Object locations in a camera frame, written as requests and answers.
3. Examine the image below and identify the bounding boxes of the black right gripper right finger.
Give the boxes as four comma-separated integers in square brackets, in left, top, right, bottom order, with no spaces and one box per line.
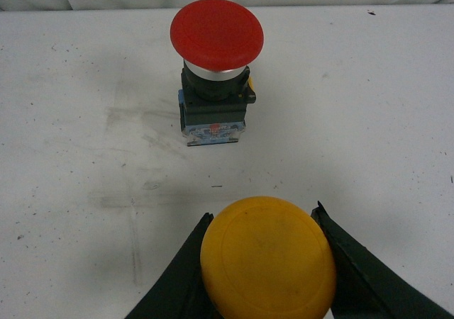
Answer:
[311,203,450,318]

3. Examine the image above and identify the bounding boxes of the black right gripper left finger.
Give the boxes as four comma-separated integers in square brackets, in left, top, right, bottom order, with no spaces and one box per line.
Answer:
[126,213,215,319]

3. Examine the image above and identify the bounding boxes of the yellow mushroom push button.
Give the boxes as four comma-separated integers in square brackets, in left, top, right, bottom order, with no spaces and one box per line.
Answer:
[200,196,336,318]

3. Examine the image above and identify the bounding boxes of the red mushroom push button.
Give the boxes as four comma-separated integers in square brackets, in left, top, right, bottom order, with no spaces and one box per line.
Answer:
[170,0,264,147]

